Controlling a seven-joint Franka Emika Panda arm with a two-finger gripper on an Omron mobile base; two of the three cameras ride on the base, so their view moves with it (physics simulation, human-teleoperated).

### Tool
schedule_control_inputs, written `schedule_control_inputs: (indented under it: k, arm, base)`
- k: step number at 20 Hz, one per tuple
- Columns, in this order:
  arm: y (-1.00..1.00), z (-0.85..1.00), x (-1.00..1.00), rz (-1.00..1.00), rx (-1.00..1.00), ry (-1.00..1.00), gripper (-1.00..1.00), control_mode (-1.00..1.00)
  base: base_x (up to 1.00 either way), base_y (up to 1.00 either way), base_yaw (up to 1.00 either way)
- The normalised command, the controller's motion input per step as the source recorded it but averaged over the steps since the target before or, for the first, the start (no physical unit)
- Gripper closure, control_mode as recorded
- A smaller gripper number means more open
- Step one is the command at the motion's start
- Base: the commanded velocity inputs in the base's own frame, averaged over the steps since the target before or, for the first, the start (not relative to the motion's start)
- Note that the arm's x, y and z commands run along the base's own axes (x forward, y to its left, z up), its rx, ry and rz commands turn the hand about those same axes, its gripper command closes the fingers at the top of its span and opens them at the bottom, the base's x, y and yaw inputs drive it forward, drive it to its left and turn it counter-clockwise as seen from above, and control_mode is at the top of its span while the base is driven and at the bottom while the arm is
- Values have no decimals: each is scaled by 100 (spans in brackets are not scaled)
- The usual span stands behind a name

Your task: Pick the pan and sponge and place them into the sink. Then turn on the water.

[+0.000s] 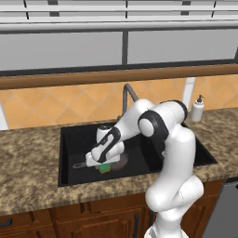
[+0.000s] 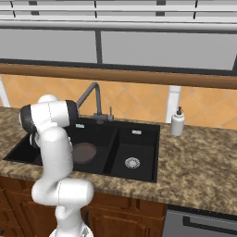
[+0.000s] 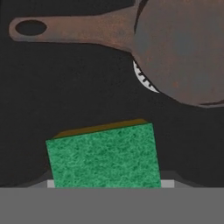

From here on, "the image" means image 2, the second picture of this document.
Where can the dark grey tap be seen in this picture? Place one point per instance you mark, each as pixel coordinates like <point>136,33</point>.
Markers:
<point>98,102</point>

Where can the brown wooden drawer front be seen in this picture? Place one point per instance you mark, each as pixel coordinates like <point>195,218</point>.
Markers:
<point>123,202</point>

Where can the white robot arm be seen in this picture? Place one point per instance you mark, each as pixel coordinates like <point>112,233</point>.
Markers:
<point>57,154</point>

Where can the white soap dispenser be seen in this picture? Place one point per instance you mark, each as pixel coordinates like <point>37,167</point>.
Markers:
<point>177,123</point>

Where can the brown wooden cupboard door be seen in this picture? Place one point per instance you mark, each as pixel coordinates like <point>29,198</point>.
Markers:
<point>123,223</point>

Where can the window with grey frame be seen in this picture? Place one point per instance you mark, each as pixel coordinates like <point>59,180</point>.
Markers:
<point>123,34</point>

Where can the dark brown round pan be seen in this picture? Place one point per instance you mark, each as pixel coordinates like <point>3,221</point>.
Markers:
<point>84,153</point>

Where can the grey dishwasher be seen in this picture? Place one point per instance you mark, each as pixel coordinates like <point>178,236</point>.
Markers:
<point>197,223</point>

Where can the black double sink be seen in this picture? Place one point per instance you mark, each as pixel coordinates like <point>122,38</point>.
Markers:
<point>123,148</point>

